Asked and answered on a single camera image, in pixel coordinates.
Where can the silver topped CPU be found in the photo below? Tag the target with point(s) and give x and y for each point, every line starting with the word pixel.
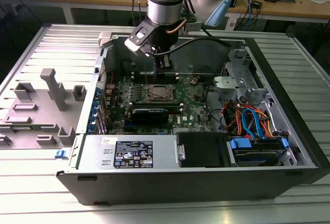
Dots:
pixel 163 94

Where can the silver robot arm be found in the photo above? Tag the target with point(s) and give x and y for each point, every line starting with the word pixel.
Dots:
pixel 165 2

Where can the black RAM slot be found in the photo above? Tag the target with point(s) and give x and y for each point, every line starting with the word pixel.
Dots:
pixel 140 82
pixel 140 72
pixel 154 103
pixel 140 78
pixel 154 106
pixel 140 75

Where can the CPU socket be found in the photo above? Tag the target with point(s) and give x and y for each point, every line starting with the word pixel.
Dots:
pixel 147 90

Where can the silver coin cell battery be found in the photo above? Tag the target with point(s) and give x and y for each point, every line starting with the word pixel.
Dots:
pixel 193 81

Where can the green motherboard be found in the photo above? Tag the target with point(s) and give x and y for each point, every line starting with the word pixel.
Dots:
pixel 192 97

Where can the silver metal drive cage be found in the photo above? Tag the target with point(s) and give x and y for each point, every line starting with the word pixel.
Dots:
pixel 227 83

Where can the black graphics card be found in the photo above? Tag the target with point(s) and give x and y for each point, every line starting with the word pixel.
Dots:
pixel 149 116

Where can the blue card clip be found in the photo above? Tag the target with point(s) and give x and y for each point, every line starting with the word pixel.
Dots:
pixel 90 129
pixel 97 94
pixel 95 106
pixel 92 117

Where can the small black box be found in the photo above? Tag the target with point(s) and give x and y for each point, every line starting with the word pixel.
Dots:
pixel 256 4

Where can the grey power supply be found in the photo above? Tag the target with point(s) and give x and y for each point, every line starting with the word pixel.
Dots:
pixel 92 154

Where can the grey parts rack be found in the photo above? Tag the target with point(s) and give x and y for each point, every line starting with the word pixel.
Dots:
pixel 43 110

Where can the hard disk blue carrier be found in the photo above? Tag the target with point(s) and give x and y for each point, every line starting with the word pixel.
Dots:
pixel 247 158

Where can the black grey PC case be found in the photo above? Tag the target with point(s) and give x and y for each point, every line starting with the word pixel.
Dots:
pixel 154 188

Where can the blue plastic latch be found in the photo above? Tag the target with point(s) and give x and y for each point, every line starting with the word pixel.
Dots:
pixel 61 154

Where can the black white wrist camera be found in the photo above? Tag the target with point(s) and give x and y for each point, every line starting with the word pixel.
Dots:
pixel 134 45

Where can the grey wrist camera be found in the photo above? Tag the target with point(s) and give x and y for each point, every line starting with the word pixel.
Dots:
pixel 193 26

